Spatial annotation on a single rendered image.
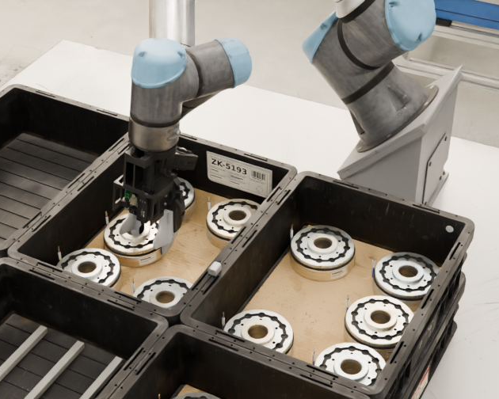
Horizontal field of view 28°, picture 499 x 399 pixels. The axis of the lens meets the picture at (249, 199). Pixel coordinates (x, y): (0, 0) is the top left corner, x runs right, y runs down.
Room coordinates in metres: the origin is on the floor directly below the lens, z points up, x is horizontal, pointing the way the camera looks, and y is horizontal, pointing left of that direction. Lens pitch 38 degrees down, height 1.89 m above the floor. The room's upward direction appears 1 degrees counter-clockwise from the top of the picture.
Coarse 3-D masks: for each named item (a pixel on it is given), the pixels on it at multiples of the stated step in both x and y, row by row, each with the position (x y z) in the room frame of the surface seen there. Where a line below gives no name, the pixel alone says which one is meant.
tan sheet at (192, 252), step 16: (208, 192) 1.39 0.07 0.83; (192, 224) 1.30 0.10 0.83; (96, 240) 1.26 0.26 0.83; (176, 240) 1.26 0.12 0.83; (192, 240) 1.26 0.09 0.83; (208, 240) 1.26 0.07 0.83; (176, 256) 1.22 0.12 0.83; (192, 256) 1.22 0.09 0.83; (208, 256) 1.22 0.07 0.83; (128, 272) 1.18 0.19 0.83; (144, 272) 1.18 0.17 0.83; (160, 272) 1.18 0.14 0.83; (176, 272) 1.18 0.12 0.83; (192, 272) 1.18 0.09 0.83; (128, 288) 1.15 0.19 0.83
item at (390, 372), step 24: (288, 192) 1.27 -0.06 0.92; (360, 192) 1.26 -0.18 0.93; (264, 216) 1.20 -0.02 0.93; (456, 216) 1.19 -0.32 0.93; (456, 264) 1.09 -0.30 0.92; (432, 288) 1.03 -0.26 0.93; (192, 312) 0.99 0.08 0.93; (216, 336) 0.94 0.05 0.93; (408, 336) 0.94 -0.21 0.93; (288, 360) 0.90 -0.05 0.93; (360, 384) 0.85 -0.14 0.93; (384, 384) 0.85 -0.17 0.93
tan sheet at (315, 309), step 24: (288, 264) 1.20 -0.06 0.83; (360, 264) 1.19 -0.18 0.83; (264, 288) 1.14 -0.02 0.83; (288, 288) 1.14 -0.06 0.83; (312, 288) 1.14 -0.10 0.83; (336, 288) 1.14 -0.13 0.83; (360, 288) 1.14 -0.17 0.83; (288, 312) 1.09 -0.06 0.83; (312, 312) 1.09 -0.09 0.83; (336, 312) 1.09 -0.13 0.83; (312, 336) 1.04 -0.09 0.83; (336, 336) 1.03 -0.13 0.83; (384, 360) 0.99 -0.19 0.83
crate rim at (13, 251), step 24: (216, 144) 1.39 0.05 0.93; (288, 168) 1.32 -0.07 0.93; (72, 192) 1.26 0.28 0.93; (48, 216) 1.20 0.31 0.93; (24, 240) 1.15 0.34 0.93; (240, 240) 1.14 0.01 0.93; (48, 264) 1.09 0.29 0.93; (96, 288) 1.04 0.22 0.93; (192, 288) 1.04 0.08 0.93; (168, 312) 0.99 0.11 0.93
